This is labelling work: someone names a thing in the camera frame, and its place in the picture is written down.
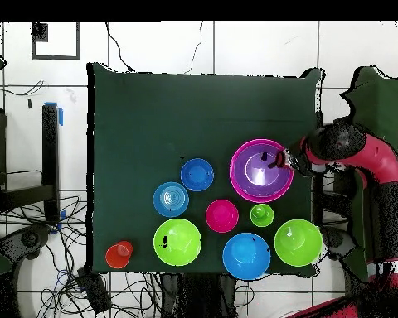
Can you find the purple shallow bowl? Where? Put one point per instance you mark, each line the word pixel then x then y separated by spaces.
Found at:
pixel 252 179

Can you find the dark blue small bowl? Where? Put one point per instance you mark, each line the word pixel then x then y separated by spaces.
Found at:
pixel 197 174

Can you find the turquoise bowl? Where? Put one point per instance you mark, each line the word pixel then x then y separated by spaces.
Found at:
pixel 170 199

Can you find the lime green large bowl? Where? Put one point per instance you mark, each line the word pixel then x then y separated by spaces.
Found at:
pixel 298 242
pixel 177 242

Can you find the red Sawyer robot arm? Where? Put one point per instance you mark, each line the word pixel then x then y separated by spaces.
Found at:
pixel 381 155

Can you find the pink large bowl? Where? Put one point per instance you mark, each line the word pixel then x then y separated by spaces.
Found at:
pixel 261 199

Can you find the lime green small cup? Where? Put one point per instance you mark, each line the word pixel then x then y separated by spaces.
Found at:
pixel 262 215

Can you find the red small bowl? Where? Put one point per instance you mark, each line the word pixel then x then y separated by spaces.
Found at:
pixel 222 216

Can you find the blue large bowl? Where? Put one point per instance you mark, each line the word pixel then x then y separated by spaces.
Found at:
pixel 246 256

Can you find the black stand base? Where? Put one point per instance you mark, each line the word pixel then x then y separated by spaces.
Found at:
pixel 335 240
pixel 30 238

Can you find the dark green table cloth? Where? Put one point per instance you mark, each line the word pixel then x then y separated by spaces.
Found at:
pixel 152 116

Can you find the orange cup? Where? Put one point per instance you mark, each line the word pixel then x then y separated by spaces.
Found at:
pixel 117 255

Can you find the blue tape strip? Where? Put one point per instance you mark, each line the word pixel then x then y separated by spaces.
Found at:
pixel 60 116

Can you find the black floor box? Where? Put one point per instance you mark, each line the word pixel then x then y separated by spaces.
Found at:
pixel 94 291

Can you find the black post stand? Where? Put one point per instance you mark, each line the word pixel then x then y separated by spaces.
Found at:
pixel 50 159

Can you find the black square floor frame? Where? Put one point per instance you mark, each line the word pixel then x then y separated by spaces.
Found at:
pixel 39 31

